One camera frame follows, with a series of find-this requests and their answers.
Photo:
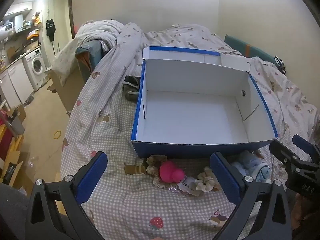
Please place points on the light blue plush toy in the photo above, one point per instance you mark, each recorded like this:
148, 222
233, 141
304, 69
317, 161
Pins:
250, 163

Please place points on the cream scrunchie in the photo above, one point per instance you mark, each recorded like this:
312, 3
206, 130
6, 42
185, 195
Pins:
202, 183

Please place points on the white water heater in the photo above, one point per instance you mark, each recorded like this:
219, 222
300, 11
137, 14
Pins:
18, 21

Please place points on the flat cardboard boxes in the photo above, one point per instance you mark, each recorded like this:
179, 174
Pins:
10, 172

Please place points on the blue denim cloth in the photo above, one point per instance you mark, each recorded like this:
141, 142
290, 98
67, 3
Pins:
92, 51

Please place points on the brown lace scrunchie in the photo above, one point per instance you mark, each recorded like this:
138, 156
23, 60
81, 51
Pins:
152, 167

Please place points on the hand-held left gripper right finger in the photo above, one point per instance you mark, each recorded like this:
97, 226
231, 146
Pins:
225, 177

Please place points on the pink soft toy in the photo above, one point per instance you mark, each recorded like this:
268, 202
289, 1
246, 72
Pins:
170, 172

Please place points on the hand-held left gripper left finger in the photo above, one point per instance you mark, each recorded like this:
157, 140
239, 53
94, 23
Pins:
92, 177

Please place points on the person's right hand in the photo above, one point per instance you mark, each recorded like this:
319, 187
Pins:
301, 215

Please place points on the small dark object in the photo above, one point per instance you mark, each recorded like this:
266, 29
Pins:
280, 63

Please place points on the person's grey trouser leg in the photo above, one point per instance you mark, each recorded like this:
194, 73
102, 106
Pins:
12, 210

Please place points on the blue and white cardboard box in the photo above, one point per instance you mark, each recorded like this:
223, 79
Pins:
190, 120

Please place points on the brown door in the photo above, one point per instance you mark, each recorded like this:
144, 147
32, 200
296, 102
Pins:
71, 17

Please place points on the open cardboard box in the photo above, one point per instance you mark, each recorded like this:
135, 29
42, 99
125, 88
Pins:
17, 122

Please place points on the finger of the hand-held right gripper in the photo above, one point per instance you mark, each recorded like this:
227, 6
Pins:
285, 153
306, 147

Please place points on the olive green cloth bag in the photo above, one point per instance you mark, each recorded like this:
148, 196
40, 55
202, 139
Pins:
131, 87

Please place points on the clear plastic packet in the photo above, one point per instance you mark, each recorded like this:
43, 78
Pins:
186, 183

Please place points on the teal cushion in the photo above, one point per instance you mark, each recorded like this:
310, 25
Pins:
247, 46

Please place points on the white washing machine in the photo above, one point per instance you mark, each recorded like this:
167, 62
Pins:
35, 65

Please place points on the grey checked bedsheet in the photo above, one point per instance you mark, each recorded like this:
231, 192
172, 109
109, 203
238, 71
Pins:
140, 205

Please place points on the black hanging bag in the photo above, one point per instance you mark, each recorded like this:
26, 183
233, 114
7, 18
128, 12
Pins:
50, 30

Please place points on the wooden rack with red items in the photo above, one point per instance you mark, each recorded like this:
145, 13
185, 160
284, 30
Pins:
6, 140

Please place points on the white kitchen cabinets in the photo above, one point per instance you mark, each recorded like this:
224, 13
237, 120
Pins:
15, 82

